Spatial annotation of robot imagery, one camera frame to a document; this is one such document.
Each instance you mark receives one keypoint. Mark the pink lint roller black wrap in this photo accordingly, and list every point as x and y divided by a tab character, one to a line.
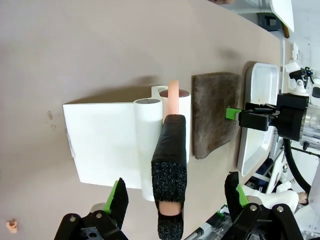
170	150

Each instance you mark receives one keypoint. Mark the person's forearm white sleeve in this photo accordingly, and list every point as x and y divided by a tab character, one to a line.
272	200

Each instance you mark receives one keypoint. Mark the white rectangular tray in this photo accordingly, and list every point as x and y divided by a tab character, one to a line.
260	82

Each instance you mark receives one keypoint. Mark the white curved chair shell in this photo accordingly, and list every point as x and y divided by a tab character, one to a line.
283	12

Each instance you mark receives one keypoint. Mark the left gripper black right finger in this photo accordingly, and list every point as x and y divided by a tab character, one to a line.
232	195

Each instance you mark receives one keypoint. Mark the person's hand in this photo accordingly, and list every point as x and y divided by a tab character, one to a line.
303	198

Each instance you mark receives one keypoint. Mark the white camera mount stand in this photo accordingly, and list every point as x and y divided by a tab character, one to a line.
296	72

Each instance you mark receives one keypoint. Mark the brown microfibre cloth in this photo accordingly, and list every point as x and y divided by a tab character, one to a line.
215	112

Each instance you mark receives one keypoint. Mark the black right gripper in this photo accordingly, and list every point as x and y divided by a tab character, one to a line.
291	117

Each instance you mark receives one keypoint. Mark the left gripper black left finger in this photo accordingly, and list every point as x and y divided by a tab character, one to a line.
117	200

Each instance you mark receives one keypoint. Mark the pinkish crumb piece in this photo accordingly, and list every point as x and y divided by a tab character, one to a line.
12	225

